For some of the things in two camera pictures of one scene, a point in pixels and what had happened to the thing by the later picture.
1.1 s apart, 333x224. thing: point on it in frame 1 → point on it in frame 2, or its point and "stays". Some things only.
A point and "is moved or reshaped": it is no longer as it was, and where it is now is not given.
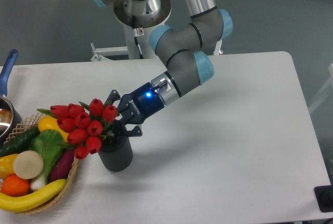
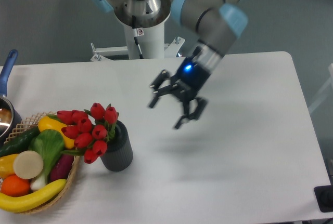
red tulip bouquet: x=86 y=125 is moved or reshaped
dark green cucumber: x=20 y=143 stays
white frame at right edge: x=330 y=83 stays
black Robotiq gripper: x=135 y=106 → x=190 y=80
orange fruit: x=14 y=186 stays
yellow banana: x=16 y=204 stays
